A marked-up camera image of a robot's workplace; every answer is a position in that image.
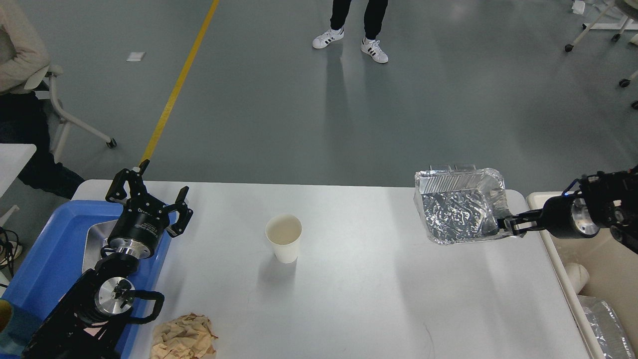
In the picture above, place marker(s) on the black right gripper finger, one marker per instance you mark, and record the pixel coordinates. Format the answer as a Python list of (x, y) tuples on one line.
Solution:
[(530, 216), (518, 227)]

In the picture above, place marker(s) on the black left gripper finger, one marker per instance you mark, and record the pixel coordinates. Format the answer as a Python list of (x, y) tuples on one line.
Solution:
[(128, 184), (184, 214)]

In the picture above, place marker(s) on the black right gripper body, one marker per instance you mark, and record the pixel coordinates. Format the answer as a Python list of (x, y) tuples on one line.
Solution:
[(567, 217)]

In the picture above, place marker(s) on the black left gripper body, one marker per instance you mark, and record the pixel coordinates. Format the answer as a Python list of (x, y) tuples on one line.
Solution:
[(139, 229)]

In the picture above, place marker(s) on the aluminium foil tray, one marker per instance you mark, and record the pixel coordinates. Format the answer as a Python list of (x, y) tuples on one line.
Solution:
[(462, 205)]

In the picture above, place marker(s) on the stainless steel rectangular container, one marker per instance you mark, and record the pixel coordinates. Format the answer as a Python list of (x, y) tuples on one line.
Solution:
[(97, 238)]

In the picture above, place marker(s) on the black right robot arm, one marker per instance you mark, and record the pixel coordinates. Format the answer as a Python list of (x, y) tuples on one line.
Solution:
[(588, 204)]

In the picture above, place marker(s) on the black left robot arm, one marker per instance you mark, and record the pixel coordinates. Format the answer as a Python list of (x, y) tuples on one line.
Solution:
[(89, 320)]

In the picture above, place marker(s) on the white cup in bin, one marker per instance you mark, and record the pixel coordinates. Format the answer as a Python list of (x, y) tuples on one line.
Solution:
[(578, 276)]

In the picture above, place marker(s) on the beige plastic bin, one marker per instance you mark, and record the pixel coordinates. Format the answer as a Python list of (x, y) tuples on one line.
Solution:
[(613, 273)]

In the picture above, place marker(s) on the clear floor plate right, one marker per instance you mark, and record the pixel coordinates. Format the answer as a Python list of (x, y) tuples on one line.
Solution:
[(465, 167)]

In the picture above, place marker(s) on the clear floor plate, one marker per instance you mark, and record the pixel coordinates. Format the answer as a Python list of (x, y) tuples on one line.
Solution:
[(465, 167), (440, 167)]

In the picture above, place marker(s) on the clear floor plate left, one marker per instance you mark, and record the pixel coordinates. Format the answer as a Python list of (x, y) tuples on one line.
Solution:
[(440, 167)]

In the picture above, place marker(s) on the blue plastic tray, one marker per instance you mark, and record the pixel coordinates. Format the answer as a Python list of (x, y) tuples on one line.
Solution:
[(54, 263)]

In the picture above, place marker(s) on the crumpled brown paper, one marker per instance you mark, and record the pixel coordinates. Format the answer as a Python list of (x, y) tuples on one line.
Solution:
[(189, 336)]

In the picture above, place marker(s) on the white paper cup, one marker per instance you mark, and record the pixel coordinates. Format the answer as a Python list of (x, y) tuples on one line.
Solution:
[(284, 234)]

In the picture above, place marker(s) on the white side table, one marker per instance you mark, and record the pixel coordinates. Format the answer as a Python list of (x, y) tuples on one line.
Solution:
[(13, 158)]

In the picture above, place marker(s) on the person in beige sweater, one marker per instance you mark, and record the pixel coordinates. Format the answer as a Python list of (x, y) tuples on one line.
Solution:
[(22, 118)]

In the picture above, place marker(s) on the foil tray in bin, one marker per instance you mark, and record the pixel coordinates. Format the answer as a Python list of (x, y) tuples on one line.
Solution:
[(607, 328)]

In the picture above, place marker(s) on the white rolling chair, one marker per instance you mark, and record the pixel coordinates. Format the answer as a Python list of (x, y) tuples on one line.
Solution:
[(45, 79)]

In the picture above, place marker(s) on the white paper by rack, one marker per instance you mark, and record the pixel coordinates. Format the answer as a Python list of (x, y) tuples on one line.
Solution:
[(578, 7)]

